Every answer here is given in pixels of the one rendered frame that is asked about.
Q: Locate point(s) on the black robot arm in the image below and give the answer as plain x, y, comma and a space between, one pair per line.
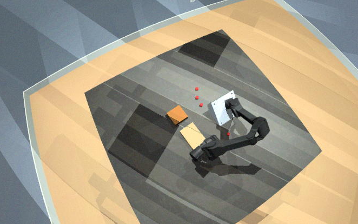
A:
213, 148

